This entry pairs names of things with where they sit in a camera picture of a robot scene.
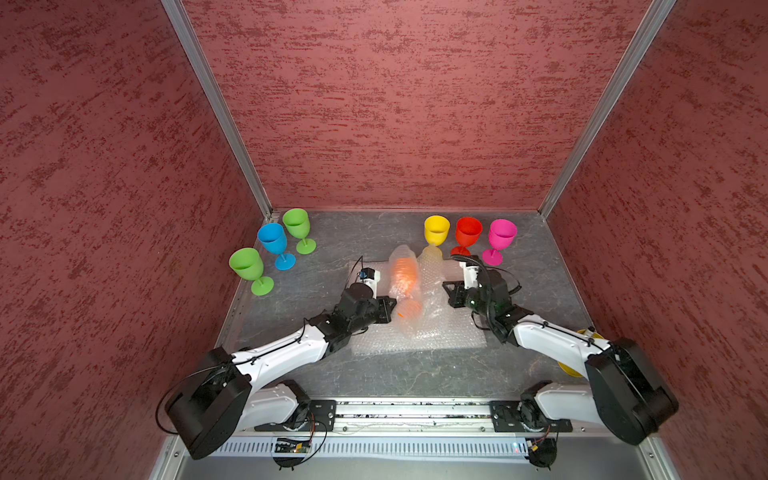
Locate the left aluminium corner post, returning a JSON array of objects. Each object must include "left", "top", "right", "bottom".
[{"left": 161, "top": 0, "right": 274, "bottom": 222}]

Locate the white slotted cable duct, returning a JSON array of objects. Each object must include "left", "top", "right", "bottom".
[{"left": 213, "top": 436, "right": 527, "bottom": 462}]

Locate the left base wiring board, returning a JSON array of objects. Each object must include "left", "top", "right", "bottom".
[{"left": 272, "top": 438, "right": 313, "bottom": 469}]

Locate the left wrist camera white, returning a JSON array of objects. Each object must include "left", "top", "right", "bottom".
[{"left": 355, "top": 267, "right": 381, "bottom": 297}]

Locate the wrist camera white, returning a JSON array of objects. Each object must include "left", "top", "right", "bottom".
[
  {"left": 355, "top": 267, "right": 381, "bottom": 297},
  {"left": 463, "top": 265, "right": 479, "bottom": 289}
]

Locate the right base wiring plug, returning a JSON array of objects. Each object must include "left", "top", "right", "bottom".
[{"left": 526, "top": 438, "right": 558, "bottom": 469}]

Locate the blue glass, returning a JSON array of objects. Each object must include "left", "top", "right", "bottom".
[{"left": 257, "top": 223, "right": 296, "bottom": 271}]

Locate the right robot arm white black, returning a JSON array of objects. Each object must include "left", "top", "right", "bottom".
[{"left": 443, "top": 255, "right": 680, "bottom": 445}]

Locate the aluminium corner post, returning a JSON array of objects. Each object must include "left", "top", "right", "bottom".
[
  {"left": 161, "top": 0, "right": 274, "bottom": 222},
  {"left": 538, "top": 0, "right": 676, "bottom": 220}
]

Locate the dark green glass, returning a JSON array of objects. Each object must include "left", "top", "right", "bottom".
[{"left": 282, "top": 208, "right": 317, "bottom": 255}]

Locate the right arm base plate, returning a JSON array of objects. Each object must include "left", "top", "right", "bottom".
[{"left": 489, "top": 400, "right": 573, "bottom": 435}]

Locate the pink glass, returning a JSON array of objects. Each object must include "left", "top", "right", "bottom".
[{"left": 482, "top": 219, "right": 518, "bottom": 266}]

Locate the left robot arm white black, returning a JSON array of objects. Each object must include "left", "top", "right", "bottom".
[{"left": 162, "top": 283, "right": 397, "bottom": 460}]

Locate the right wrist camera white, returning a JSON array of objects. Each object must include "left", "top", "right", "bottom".
[{"left": 463, "top": 265, "right": 479, "bottom": 289}]

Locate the orange glass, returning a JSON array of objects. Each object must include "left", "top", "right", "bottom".
[{"left": 388, "top": 245, "right": 444, "bottom": 340}]

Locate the red glass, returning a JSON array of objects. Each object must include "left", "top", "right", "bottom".
[{"left": 450, "top": 217, "right": 483, "bottom": 257}]

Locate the yellow glass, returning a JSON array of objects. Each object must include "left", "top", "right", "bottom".
[{"left": 424, "top": 215, "right": 451, "bottom": 246}]

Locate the aluminium front rail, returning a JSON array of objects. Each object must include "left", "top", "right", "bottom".
[{"left": 170, "top": 395, "right": 655, "bottom": 436}]

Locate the yellow cup holding cables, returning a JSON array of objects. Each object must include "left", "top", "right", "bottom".
[{"left": 558, "top": 327, "right": 604, "bottom": 378}]

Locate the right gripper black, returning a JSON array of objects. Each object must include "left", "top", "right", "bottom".
[{"left": 440, "top": 280, "right": 493, "bottom": 318}]

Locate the right aluminium corner post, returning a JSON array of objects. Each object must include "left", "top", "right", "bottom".
[{"left": 538, "top": 0, "right": 676, "bottom": 220}]

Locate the light green wine glass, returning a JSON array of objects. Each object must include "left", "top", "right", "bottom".
[{"left": 229, "top": 248, "right": 274, "bottom": 296}]

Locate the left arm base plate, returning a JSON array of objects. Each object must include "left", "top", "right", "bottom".
[{"left": 253, "top": 399, "right": 338, "bottom": 432}]

